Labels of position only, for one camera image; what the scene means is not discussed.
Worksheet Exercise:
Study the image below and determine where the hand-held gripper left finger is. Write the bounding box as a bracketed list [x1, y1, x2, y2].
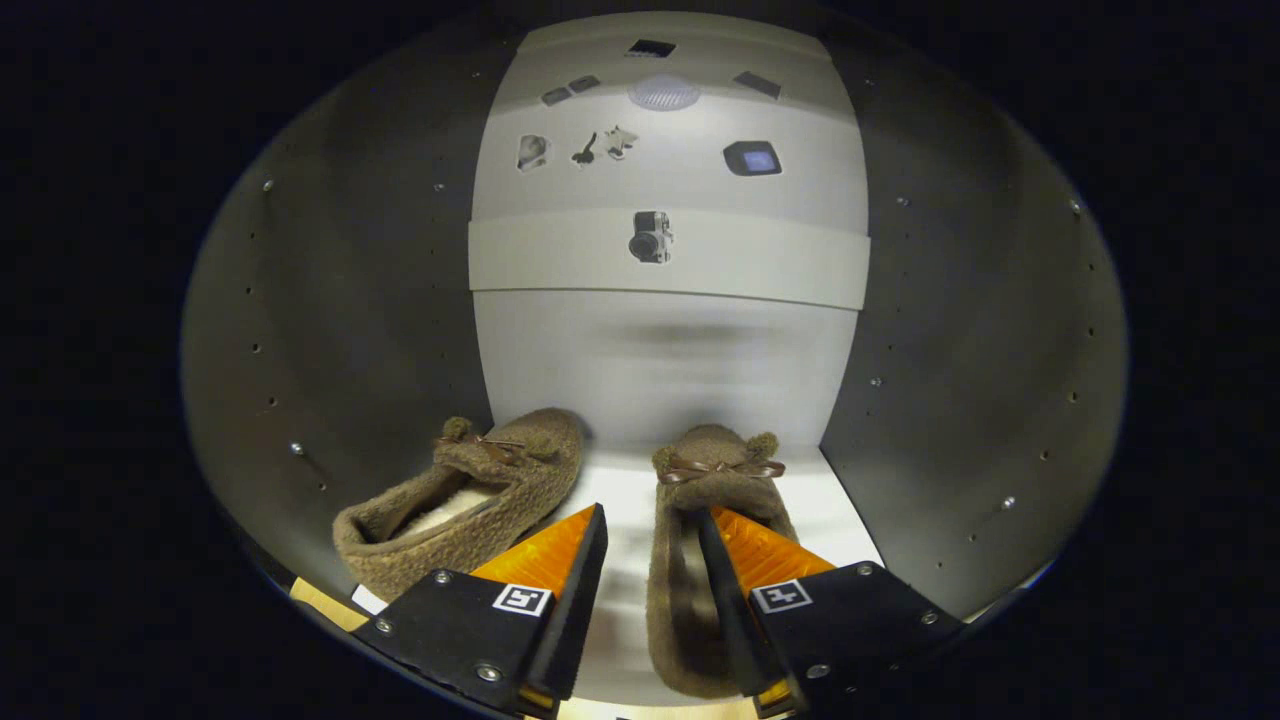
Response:
[352, 503, 609, 716]

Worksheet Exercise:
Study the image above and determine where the dark grey shoe cabinet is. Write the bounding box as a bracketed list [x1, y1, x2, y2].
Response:
[180, 10, 1131, 701]

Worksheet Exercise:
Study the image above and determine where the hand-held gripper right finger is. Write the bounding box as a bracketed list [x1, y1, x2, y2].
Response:
[697, 507, 966, 716]

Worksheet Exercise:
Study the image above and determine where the white cabinet shelf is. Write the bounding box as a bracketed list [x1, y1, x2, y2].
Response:
[355, 445, 886, 706]

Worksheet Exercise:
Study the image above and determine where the brown fluffy shoe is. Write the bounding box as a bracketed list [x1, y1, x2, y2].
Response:
[332, 406, 586, 604]
[647, 423, 801, 699]

